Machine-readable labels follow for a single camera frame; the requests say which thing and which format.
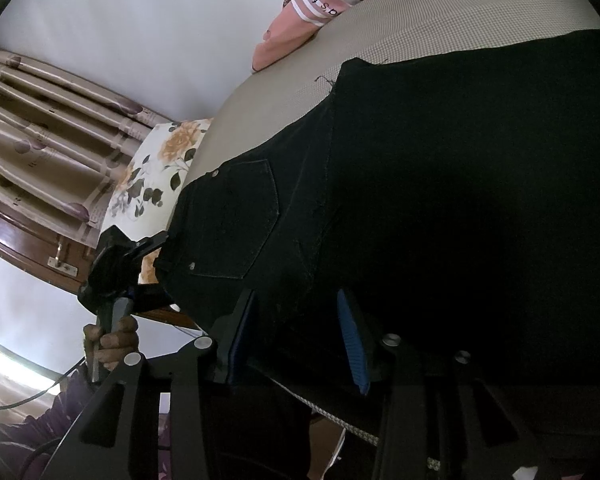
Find brown wooden door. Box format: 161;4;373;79
0;195;203;333

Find person's left forearm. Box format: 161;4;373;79
0;362;101;461

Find person's left hand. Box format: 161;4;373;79
82;315;141;376

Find black cable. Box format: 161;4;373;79
0;357;87;413

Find metal door latch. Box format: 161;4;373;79
47;241;79;276

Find black pants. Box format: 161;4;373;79
157;27;600;441

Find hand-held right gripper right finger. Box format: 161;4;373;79
336;287;546;480

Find beige striped curtain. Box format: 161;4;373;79
0;45;173;246

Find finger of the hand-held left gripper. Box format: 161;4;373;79
130;232;172;261
127;284;182;313

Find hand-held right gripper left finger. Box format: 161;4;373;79
40;287;261;480

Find floral white pillow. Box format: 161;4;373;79
100;119;213;286

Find beige bed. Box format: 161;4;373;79
185;0;600;466

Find pink plaid pillow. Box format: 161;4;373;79
251;0;473;73

